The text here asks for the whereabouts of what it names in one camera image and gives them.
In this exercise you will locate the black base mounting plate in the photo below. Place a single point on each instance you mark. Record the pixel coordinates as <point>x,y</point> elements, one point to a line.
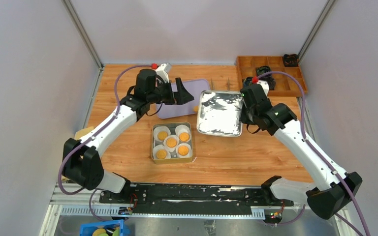
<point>197,200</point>

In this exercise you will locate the wooden compartment organizer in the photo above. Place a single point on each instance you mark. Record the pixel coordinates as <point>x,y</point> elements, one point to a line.
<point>285,86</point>

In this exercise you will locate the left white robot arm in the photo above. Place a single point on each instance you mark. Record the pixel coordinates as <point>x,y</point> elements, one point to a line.
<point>81,167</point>

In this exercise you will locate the gold cookie tin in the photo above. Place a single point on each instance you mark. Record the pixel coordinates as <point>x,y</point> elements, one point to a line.
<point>174,158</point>

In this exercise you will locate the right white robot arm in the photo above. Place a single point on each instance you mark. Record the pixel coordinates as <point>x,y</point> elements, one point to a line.
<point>332,187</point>

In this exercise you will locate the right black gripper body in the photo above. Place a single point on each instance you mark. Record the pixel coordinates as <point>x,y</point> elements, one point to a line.
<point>246,115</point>

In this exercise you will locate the lavender tray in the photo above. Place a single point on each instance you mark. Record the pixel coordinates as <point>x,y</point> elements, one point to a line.
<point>195,88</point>

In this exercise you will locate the silver tin lid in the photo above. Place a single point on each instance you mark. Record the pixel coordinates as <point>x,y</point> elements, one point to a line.
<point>219,113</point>

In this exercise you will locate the white paper cupcake liner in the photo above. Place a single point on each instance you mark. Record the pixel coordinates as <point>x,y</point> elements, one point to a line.
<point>156,148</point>
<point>189,154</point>
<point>158,129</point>
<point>182,128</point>
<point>173,148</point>

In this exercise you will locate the metal tongs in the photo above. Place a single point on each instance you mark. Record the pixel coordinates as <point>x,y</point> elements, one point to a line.
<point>220,84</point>

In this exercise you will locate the blue plastic bin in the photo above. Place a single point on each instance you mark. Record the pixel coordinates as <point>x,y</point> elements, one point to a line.
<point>108,228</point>

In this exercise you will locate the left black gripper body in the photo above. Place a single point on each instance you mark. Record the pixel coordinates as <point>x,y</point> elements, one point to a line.
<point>163,93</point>

